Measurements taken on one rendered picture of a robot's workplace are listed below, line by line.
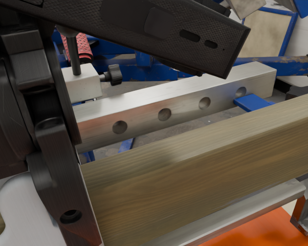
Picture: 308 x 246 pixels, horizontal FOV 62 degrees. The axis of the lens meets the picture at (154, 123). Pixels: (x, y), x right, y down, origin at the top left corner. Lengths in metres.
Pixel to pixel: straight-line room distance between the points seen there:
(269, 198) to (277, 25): 2.51
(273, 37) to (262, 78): 2.27
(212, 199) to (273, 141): 0.06
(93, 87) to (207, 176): 0.24
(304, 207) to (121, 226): 0.18
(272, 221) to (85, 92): 0.29
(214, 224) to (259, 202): 0.04
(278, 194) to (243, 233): 0.09
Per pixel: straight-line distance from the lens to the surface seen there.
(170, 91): 0.39
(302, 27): 2.62
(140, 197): 0.17
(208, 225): 0.21
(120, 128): 0.38
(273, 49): 2.71
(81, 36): 0.57
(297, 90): 0.37
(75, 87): 0.38
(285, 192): 0.25
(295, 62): 0.88
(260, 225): 0.33
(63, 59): 0.59
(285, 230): 0.33
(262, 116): 0.21
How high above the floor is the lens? 1.21
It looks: 33 degrees down
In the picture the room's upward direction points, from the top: 5 degrees counter-clockwise
